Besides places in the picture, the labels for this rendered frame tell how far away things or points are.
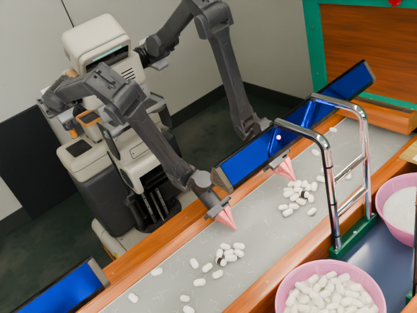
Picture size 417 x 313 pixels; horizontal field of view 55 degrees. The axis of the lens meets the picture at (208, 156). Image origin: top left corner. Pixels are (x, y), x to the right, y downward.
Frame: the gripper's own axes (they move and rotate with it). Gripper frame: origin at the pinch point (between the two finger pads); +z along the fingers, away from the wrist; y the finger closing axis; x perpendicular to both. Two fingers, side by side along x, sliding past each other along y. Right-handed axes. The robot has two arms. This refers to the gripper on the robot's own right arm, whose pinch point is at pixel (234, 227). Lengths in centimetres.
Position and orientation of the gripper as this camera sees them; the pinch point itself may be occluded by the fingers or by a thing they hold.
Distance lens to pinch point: 131.9
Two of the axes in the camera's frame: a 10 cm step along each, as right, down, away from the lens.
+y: 7.5, -5.4, 3.9
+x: -1.7, 4.1, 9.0
